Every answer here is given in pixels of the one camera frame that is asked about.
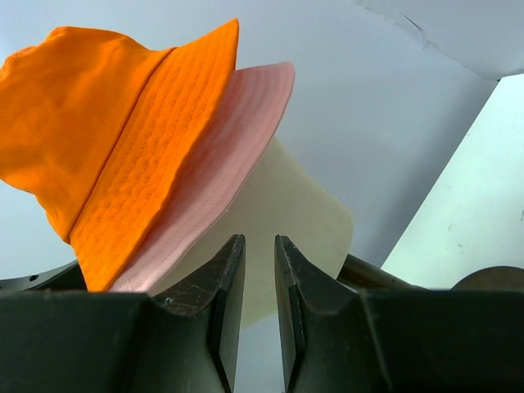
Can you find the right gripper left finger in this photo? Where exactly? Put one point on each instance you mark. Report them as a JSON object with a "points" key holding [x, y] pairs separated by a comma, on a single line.
{"points": [[184, 339]]}

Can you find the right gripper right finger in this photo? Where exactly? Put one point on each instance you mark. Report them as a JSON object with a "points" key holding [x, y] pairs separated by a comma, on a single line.
{"points": [[334, 339]]}

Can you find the orange hat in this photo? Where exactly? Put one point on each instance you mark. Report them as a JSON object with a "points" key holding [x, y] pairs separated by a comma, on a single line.
{"points": [[98, 128]]}

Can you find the pink hat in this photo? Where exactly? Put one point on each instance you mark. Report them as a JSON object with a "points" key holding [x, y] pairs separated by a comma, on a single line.
{"points": [[246, 121]]}

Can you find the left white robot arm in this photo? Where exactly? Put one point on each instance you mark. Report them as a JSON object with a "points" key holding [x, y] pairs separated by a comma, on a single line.
{"points": [[65, 278]]}

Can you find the dark round mannequin stand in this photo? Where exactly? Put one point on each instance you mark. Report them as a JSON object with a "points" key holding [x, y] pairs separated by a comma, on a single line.
{"points": [[357, 274]]}

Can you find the cream mannequin head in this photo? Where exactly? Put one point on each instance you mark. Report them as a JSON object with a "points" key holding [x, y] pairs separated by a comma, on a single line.
{"points": [[277, 198]]}

